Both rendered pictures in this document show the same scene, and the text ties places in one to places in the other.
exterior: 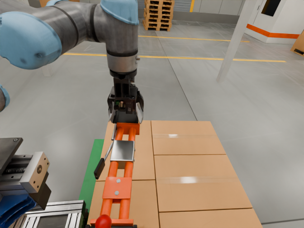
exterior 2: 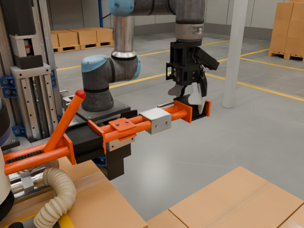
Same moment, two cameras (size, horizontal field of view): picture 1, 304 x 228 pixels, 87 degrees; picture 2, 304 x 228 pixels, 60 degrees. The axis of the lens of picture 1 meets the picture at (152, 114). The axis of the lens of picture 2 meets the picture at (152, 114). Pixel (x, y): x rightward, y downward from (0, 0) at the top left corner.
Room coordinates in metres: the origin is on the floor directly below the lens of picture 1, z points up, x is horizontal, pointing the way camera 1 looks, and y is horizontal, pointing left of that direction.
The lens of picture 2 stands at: (-0.07, -0.50, 1.52)
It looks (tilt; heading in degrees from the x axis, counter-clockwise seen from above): 24 degrees down; 60
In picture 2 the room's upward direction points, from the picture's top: straight up
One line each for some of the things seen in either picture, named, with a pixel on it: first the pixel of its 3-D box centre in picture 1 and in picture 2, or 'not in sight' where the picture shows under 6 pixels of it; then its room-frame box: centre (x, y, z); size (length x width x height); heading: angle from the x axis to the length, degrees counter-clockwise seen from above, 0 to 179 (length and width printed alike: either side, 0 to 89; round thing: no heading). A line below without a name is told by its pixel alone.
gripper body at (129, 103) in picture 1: (124, 89); (185, 62); (0.38, 0.08, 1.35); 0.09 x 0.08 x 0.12; 5
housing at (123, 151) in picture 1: (123, 154); (155, 120); (0.28, 0.07, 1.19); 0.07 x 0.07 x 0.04; 5
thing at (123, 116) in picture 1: (129, 121); (192, 108); (0.41, 0.08, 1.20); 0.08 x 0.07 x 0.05; 5
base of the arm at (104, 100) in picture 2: not in sight; (97, 95); (0.29, 0.62, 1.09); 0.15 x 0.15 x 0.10
